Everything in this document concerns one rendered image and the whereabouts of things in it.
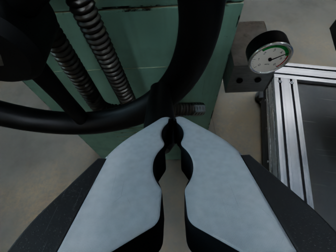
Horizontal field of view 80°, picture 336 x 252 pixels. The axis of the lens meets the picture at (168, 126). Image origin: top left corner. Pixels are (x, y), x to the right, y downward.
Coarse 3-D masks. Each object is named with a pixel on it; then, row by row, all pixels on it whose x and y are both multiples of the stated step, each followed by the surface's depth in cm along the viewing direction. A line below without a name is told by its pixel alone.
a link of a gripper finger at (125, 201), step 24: (168, 120) 11; (120, 144) 9; (144, 144) 9; (168, 144) 12; (120, 168) 8; (144, 168) 8; (96, 192) 7; (120, 192) 7; (144, 192) 7; (96, 216) 6; (120, 216) 6; (144, 216) 6; (72, 240) 6; (96, 240) 6; (120, 240) 6; (144, 240) 6
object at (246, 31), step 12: (240, 24) 41; (252, 24) 41; (264, 24) 40; (240, 36) 39; (252, 36) 39; (240, 48) 38; (228, 60) 39; (240, 60) 36; (228, 72) 39; (240, 72) 37; (252, 72) 37; (228, 84) 40; (240, 84) 40; (252, 84) 40; (264, 84) 40
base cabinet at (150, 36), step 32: (64, 32) 34; (128, 32) 34; (160, 32) 34; (224, 32) 34; (96, 64) 40; (128, 64) 40; (160, 64) 40; (224, 64) 40; (192, 96) 49; (128, 128) 64
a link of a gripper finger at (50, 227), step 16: (96, 160) 8; (80, 176) 8; (96, 176) 8; (64, 192) 7; (80, 192) 7; (48, 208) 7; (64, 208) 6; (32, 224) 6; (48, 224) 6; (64, 224) 6; (16, 240) 6; (32, 240) 6; (48, 240) 6
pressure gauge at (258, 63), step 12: (264, 36) 29; (276, 36) 29; (252, 48) 30; (264, 48) 29; (276, 48) 29; (288, 48) 29; (252, 60) 31; (264, 60) 31; (276, 60) 31; (288, 60) 31; (264, 72) 33
